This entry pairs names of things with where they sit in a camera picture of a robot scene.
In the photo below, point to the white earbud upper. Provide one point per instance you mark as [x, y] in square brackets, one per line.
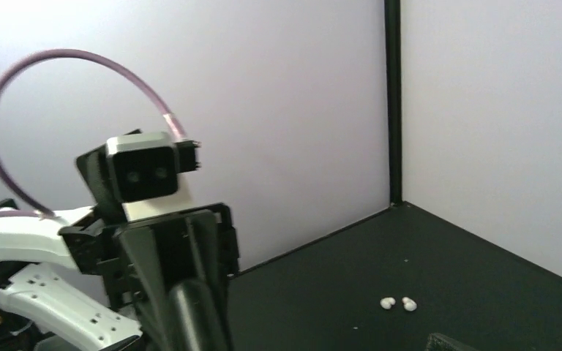
[409, 304]

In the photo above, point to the white earbud lower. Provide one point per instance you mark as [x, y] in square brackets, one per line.
[387, 303]

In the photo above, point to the white earbud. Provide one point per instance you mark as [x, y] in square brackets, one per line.
[409, 304]
[387, 303]

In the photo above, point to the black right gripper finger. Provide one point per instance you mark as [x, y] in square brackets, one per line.
[441, 342]

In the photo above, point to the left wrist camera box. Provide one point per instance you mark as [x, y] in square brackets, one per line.
[139, 175]

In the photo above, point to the black frame post left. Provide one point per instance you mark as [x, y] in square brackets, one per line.
[392, 28]

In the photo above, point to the black earbud charging case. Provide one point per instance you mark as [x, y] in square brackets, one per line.
[199, 324]

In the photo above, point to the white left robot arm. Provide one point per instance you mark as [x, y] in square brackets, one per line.
[40, 282]

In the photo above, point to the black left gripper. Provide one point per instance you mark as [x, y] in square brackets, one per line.
[141, 261]

